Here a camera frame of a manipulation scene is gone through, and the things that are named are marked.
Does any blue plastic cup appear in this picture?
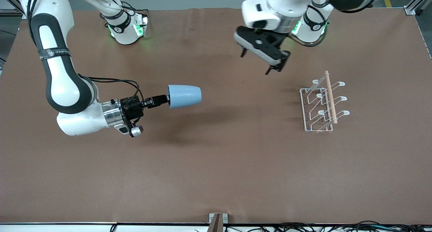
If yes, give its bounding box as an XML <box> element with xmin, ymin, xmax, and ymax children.
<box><xmin>167</xmin><ymin>84</ymin><xmax>203</xmax><ymax>109</ymax></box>

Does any brown table cover sheet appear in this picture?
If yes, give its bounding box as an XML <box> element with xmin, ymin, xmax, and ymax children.
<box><xmin>0</xmin><ymin>7</ymin><xmax>432</xmax><ymax>225</ymax></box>

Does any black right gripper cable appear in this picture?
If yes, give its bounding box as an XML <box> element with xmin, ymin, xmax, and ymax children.
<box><xmin>77</xmin><ymin>76</ymin><xmax>141</xmax><ymax>106</ymax></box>

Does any white wire cup holder rack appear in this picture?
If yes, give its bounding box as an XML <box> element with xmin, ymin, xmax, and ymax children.
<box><xmin>299</xmin><ymin>70</ymin><xmax>350</xmax><ymax>134</ymax></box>

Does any black right arm base cable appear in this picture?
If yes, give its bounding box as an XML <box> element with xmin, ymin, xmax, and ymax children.
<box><xmin>101</xmin><ymin>0</ymin><xmax>150</xmax><ymax>27</ymax></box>

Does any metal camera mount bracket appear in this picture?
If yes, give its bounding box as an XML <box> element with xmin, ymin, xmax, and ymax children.
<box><xmin>209</xmin><ymin>213</ymin><xmax>228</xmax><ymax>232</ymax></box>

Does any aluminium frame profile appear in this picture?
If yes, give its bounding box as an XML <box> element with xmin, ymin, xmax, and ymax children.
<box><xmin>404</xmin><ymin>0</ymin><xmax>432</xmax><ymax>16</ymax></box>
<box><xmin>0</xmin><ymin>0</ymin><xmax>27</xmax><ymax>17</ymax></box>

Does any black cable bundle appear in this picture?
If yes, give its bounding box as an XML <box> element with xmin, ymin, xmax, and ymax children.
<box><xmin>270</xmin><ymin>220</ymin><xmax>432</xmax><ymax>232</ymax></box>

